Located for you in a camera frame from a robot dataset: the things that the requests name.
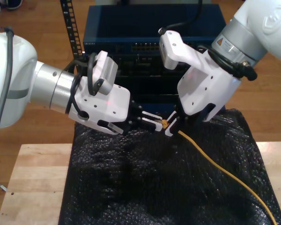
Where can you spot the black rack server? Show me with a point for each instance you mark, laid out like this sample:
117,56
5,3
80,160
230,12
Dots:
140,65

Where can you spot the black bubble mat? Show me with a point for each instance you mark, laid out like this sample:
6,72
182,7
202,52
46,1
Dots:
131,187

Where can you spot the blue metal base plate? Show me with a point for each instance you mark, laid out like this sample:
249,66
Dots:
154,106

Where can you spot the blue network switch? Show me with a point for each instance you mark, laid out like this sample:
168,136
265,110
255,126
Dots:
131,23

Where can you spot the black perforated rack post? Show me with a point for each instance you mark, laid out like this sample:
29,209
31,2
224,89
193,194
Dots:
70,25

